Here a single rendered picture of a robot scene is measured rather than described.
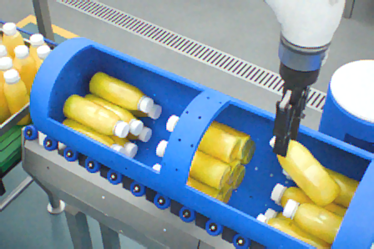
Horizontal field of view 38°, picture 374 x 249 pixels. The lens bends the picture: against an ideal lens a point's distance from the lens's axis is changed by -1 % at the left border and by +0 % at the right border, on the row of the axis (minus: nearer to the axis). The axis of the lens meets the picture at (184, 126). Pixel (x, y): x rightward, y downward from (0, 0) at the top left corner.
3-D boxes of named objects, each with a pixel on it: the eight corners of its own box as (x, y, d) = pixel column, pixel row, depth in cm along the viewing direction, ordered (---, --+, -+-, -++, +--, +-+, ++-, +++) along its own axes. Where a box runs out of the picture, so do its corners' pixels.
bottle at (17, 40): (32, 65, 188) (23, 25, 176) (26, 77, 183) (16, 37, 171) (14, 63, 188) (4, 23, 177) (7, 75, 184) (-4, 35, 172)
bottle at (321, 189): (341, 182, 121) (293, 128, 119) (342, 196, 115) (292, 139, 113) (316, 199, 124) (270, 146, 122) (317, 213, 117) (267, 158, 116)
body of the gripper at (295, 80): (311, 78, 97) (303, 116, 103) (329, 53, 102) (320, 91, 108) (273, 63, 100) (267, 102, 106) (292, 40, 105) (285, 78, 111)
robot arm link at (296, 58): (340, 28, 98) (333, 55, 102) (293, 13, 101) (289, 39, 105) (320, 54, 92) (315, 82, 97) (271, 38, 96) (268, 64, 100)
